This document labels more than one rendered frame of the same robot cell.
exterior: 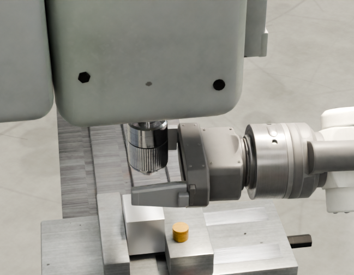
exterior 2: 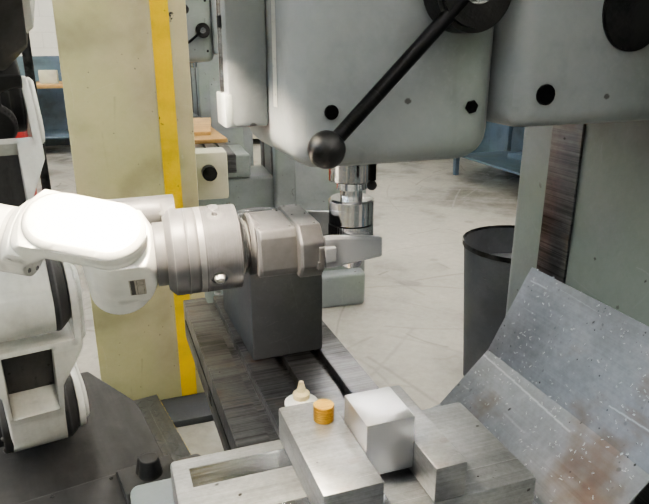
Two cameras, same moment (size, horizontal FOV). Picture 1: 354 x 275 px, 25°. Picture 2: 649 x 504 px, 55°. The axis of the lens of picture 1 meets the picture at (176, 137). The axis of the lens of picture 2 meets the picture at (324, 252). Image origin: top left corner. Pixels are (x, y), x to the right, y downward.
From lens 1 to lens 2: 1.41 m
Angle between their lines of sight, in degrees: 125
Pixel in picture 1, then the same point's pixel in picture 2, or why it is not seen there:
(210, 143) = (279, 219)
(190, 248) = (307, 408)
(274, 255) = (201, 469)
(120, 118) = not seen: hidden behind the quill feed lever
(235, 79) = not seen: hidden behind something
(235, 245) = (253, 475)
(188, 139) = (304, 215)
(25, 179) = not seen: outside the picture
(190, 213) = (319, 449)
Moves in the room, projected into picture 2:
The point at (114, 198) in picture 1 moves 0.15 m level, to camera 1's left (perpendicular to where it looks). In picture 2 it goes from (436, 456) to (578, 438)
